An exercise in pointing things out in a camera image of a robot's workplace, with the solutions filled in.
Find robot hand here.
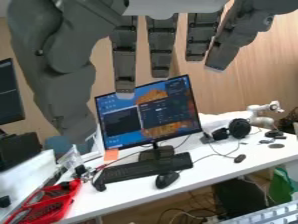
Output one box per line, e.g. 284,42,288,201
5,0,298,146

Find computer screen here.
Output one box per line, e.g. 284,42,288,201
0,57,26,126
93,74,205,162

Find black box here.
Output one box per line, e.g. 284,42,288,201
0,131,44,172

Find orange paper note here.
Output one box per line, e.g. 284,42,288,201
102,148,121,163

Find black keyboard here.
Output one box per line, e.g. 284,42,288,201
100,152,195,185

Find small black device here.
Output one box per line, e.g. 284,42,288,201
90,174,108,193

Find red tray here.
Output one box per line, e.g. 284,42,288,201
25,178,84,209
0,196,68,224

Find black headphones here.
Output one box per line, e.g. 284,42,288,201
210,117,253,141

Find small white jointed device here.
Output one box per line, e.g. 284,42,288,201
245,100,286,130

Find white desk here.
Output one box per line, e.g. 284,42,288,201
0,124,298,224

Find small black mouse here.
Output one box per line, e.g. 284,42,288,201
233,153,247,164

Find green bag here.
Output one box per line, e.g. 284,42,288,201
267,166,296,205

